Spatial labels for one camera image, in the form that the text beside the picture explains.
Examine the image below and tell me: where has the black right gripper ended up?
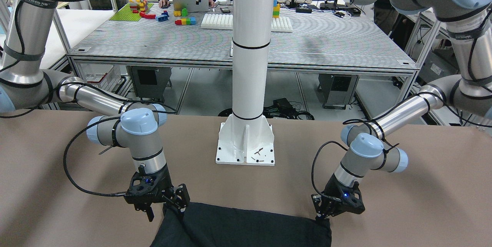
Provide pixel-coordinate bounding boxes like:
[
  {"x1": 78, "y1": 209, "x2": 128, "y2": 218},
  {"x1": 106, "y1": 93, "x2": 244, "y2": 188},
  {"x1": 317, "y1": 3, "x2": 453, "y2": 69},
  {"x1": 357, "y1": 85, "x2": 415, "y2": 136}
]
[{"x1": 124, "y1": 165, "x2": 190, "y2": 222}]

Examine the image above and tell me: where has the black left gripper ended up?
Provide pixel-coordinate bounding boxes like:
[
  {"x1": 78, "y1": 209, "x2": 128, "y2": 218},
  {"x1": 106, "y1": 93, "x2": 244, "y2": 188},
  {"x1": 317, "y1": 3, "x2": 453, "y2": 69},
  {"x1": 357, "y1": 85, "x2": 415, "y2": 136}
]
[{"x1": 311, "y1": 176, "x2": 365, "y2": 219}]

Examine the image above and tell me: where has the black graphic t-shirt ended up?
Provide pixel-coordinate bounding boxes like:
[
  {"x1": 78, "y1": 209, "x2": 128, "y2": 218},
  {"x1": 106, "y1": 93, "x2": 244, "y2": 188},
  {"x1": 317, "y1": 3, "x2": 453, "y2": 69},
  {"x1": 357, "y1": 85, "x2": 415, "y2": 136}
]
[{"x1": 151, "y1": 202, "x2": 332, "y2": 247}]

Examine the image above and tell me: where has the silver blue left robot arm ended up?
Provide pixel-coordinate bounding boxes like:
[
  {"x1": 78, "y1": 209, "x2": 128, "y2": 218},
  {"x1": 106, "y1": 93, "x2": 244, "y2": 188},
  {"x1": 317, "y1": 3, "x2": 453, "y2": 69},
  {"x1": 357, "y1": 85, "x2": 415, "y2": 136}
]
[{"x1": 311, "y1": 0, "x2": 492, "y2": 220}]

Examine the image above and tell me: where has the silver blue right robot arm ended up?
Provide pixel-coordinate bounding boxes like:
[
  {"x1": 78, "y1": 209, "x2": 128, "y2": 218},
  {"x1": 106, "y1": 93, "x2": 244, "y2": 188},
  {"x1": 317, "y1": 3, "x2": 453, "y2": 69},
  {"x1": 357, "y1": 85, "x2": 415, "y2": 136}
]
[{"x1": 1, "y1": 0, "x2": 190, "y2": 221}]

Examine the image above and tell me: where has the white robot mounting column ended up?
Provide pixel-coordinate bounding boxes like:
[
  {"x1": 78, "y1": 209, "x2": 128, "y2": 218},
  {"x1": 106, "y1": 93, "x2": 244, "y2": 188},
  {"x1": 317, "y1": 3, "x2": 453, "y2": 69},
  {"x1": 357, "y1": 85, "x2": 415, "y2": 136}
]
[{"x1": 216, "y1": 0, "x2": 275, "y2": 166}]

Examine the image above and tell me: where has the striped grey work table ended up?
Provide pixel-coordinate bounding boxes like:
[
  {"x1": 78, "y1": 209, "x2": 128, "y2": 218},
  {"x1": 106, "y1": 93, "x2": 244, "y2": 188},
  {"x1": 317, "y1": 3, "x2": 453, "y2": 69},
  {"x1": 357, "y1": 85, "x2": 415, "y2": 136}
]
[{"x1": 70, "y1": 9, "x2": 418, "y2": 76}]

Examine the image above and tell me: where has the colourful toy block stack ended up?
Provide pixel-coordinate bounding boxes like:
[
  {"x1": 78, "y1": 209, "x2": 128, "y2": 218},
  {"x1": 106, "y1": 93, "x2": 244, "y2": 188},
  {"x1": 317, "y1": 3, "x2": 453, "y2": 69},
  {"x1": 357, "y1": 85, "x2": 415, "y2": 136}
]
[{"x1": 272, "y1": 0, "x2": 281, "y2": 19}]

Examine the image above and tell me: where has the green lego baseplate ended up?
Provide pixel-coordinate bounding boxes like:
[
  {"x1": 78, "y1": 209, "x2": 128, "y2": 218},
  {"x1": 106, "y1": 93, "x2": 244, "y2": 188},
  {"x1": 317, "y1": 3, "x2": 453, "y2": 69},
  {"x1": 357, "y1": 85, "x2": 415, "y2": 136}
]
[{"x1": 109, "y1": 4, "x2": 142, "y2": 22}]

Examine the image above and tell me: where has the silver laptop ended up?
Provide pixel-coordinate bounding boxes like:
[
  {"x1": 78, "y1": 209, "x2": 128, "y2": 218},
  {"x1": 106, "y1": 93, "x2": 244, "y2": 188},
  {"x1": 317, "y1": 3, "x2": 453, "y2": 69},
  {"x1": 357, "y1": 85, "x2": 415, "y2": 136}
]
[{"x1": 173, "y1": 0, "x2": 209, "y2": 12}]

